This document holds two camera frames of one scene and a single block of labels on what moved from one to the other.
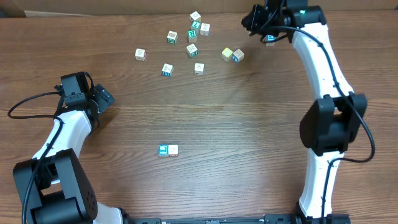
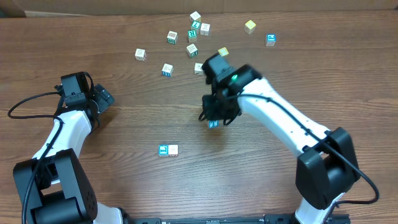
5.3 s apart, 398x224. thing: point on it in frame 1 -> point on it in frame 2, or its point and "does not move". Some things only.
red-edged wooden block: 163,150 does not move
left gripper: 102,97 does not move
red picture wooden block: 173,150 does not move
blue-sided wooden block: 237,55 -> 214,124
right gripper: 252,24 -> 212,111
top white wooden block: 195,16 does not move
